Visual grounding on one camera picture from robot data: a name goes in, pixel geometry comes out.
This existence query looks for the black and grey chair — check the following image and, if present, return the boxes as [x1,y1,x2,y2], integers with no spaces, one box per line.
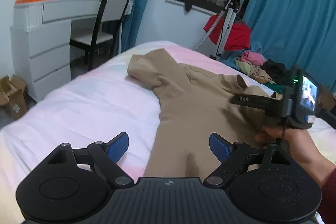
[69,0,134,71]

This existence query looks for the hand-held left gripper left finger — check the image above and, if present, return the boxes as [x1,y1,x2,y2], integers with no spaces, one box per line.
[46,132,135,189]

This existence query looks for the tan printed t-shirt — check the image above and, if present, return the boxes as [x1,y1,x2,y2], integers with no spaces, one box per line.
[127,49,284,178]

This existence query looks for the white dressing table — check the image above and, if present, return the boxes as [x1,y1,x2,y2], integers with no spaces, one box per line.
[10,0,132,103]

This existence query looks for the black leather sofa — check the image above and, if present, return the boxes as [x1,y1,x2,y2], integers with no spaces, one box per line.
[316,106,336,130]

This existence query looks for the green garment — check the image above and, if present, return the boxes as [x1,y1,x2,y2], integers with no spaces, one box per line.
[265,81,290,95]

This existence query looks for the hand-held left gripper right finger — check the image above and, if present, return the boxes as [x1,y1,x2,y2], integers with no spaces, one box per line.
[203,133,293,188]

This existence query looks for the tan crumpled garment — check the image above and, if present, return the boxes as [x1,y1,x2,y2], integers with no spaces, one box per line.
[248,66,276,84]

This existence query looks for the pastel bed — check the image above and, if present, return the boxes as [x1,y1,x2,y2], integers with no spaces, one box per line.
[0,40,336,224]

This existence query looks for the blue cloth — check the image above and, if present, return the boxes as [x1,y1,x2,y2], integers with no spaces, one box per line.
[220,50,243,67]

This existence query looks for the black garment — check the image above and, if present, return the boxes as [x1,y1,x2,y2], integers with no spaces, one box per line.
[261,59,293,85]

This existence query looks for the yellow-green garment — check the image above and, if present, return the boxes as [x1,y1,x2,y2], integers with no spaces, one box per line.
[235,58,253,74]

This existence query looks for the person's right hand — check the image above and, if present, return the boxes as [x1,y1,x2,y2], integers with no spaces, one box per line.
[255,126,323,165]

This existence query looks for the person's right forearm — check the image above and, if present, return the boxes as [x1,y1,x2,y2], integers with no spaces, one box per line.
[297,151,336,224]

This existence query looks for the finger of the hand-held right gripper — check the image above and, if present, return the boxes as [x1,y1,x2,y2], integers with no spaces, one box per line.
[230,94,285,112]

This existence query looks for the pink garment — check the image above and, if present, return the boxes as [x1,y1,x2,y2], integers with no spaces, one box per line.
[240,49,267,66]

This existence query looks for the wide blue curtain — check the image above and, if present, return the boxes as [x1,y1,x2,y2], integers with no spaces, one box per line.
[236,0,336,88]

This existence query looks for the brown cardboard box near curtain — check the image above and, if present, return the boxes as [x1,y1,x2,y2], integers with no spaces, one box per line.
[318,85,336,111]

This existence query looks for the garment steamer stand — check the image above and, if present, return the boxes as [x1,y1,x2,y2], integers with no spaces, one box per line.
[184,0,241,61]

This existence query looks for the red garment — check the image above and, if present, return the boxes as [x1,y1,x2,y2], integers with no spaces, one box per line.
[203,14,251,51]

